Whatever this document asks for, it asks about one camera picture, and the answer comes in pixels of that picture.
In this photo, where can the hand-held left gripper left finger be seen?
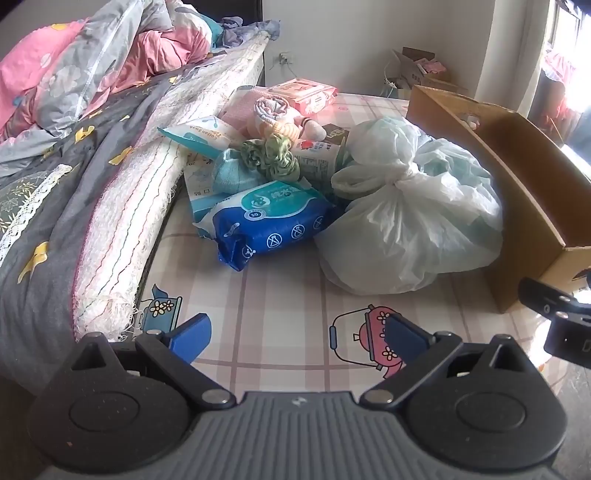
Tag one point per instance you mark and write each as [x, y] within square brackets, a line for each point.
[191, 336]

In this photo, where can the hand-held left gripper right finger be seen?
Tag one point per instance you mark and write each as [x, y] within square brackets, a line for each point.
[406, 338]

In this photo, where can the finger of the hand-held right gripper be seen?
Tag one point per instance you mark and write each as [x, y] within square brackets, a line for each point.
[568, 339]
[542, 295]

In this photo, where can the large plain cardboard box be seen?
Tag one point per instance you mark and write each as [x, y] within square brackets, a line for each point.
[521, 184]

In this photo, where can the blue wet wipes pack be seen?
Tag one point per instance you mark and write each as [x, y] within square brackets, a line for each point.
[272, 226]

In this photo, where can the light blue cloth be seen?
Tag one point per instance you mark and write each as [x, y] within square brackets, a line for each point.
[231, 175]

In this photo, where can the white cotton swab pack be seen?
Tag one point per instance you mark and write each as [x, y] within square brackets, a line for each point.
[203, 134]

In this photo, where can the pink mesh sponge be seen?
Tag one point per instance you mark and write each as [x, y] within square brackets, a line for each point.
[238, 110]

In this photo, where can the pink plush doll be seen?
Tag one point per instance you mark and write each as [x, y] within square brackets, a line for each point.
[281, 115]

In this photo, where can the cartoon checked mat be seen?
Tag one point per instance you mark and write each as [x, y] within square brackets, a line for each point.
[277, 300]

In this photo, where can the white plastic bag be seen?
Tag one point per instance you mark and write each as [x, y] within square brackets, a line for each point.
[406, 230]

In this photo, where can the blue white flat package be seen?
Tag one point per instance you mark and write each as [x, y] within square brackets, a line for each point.
[198, 196]

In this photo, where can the white woven bed cover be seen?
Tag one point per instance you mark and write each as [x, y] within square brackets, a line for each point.
[138, 184]

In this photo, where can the green ruffled cloth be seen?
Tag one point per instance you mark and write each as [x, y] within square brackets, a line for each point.
[272, 157]

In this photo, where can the pink hanging garment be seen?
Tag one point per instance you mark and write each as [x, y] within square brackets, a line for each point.
[561, 83]

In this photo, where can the small brown packet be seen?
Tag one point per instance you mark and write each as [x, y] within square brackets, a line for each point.
[336, 131]

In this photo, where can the grey printed bedsheet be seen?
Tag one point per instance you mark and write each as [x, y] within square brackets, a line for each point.
[69, 152]

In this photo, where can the printed open cardboard box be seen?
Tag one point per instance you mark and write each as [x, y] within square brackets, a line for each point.
[415, 74]

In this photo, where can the pink wet wipes pack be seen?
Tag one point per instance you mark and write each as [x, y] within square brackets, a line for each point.
[304, 92]

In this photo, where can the pink floral quilt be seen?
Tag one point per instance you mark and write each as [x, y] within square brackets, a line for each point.
[152, 46]

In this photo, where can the blue clothes pile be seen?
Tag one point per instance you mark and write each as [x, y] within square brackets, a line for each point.
[231, 32]

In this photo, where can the black headboard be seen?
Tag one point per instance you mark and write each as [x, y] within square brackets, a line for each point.
[249, 9]

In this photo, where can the wall socket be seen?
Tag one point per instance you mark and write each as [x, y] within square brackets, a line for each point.
[286, 58]

